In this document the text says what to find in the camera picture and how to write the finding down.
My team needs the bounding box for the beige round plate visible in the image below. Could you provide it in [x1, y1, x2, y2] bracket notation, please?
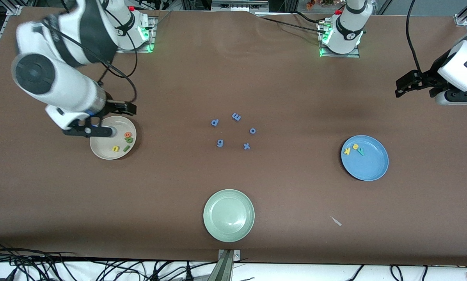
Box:
[90, 116, 137, 160]

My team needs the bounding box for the blue round plate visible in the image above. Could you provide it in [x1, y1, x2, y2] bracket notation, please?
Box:
[341, 135, 389, 181]

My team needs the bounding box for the pale green round plate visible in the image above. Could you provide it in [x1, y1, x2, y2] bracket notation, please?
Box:
[203, 189, 255, 243]

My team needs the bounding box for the grey metal box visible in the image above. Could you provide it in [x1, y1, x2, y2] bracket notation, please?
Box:
[211, 0, 269, 11]

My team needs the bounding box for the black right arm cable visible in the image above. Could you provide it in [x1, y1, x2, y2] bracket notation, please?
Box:
[42, 16, 139, 104]

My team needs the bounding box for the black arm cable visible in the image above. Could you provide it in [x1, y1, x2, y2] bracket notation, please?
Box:
[406, 0, 423, 75]
[42, 16, 139, 104]

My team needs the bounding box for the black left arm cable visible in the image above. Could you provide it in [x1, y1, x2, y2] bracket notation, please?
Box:
[406, 0, 423, 75]

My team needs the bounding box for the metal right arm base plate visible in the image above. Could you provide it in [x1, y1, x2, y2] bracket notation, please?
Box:
[114, 16, 156, 53]

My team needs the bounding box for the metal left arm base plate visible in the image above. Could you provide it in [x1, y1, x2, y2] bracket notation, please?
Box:
[319, 21, 360, 58]

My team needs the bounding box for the black cable on table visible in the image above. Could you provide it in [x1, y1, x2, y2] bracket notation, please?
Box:
[255, 11, 331, 35]

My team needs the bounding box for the black cable bundle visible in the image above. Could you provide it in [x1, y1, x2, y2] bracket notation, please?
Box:
[0, 242, 218, 281]

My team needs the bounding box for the grey metal camera pole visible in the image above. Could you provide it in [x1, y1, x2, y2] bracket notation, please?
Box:
[208, 249, 241, 281]

